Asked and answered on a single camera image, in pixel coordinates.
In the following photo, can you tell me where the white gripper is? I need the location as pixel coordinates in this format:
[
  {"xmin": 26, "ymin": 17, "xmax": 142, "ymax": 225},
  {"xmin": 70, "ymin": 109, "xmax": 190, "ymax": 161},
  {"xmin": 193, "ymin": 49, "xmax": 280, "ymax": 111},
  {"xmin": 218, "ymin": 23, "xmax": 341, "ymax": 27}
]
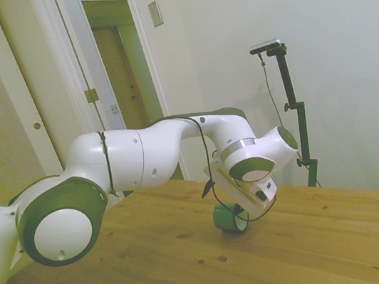
[{"xmin": 196, "ymin": 152, "xmax": 271, "ymax": 226}]

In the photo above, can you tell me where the blue enamel mug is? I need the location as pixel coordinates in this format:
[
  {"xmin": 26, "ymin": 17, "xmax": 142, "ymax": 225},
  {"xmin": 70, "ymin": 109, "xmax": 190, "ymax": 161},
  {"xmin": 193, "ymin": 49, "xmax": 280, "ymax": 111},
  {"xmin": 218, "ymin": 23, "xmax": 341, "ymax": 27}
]
[{"xmin": 211, "ymin": 200, "xmax": 252, "ymax": 237}]

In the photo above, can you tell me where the brown wooden hallway door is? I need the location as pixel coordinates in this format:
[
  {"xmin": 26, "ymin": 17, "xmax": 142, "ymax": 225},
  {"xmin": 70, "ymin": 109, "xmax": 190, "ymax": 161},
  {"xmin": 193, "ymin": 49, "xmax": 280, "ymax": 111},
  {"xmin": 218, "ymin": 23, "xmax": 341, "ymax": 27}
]
[{"xmin": 91, "ymin": 21, "xmax": 154, "ymax": 135}]

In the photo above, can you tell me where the brass door hinge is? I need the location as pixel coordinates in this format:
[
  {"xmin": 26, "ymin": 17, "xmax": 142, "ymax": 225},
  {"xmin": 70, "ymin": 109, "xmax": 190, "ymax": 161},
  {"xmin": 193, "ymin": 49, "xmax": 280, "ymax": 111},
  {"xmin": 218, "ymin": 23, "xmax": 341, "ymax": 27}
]
[{"xmin": 84, "ymin": 88, "xmax": 100, "ymax": 104}]

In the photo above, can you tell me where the white open door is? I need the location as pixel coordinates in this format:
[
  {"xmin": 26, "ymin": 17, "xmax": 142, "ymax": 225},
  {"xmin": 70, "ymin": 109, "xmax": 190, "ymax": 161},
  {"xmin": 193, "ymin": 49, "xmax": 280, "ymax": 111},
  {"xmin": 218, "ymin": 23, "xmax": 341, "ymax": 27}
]
[{"xmin": 57, "ymin": 0, "xmax": 128, "ymax": 139}]

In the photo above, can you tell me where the cream closet door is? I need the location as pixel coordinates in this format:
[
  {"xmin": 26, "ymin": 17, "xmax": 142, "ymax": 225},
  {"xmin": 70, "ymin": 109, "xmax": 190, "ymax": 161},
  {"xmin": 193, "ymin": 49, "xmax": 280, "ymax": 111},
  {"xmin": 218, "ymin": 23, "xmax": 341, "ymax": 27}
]
[{"xmin": 0, "ymin": 0, "xmax": 90, "ymax": 177}]

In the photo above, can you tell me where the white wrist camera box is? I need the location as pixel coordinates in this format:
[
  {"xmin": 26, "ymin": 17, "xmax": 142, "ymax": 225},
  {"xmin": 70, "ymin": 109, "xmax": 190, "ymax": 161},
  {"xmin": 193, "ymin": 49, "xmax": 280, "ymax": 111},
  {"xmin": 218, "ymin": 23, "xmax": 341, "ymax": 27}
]
[{"xmin": 251, "ymin": 177, "xmax": 280, "ymax": 210}]

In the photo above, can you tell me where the black camera stand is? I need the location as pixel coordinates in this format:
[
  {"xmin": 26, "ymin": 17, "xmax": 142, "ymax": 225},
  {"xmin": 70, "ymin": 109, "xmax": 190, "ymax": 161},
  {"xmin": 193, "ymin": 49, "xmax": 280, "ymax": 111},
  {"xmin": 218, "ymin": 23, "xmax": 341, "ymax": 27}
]
[
  {"xmin": 265, "ymin": 41, "xmax": 324, "ymax": 192},
  {"xmin": 257, "ymin": 46, "xmax": 322, "ymax": 194}
]

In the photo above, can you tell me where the grey exterior camera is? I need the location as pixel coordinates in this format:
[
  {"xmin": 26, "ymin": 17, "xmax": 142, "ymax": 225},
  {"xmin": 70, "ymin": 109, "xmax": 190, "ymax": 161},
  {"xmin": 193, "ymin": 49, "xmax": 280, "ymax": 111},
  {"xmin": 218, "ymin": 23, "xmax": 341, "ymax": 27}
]
[{"xmin": 247, "ymin": 36, "xmax": 285, "ymax": 57}]

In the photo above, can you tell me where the beige wall switch plate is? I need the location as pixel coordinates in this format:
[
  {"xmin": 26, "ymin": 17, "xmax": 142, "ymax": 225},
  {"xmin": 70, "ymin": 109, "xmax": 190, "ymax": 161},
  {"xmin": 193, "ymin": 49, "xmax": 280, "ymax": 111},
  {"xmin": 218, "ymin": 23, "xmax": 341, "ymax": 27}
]
[{"xmin": 147, "ymin": 0, "xmax": 165, "ymax": 29}]

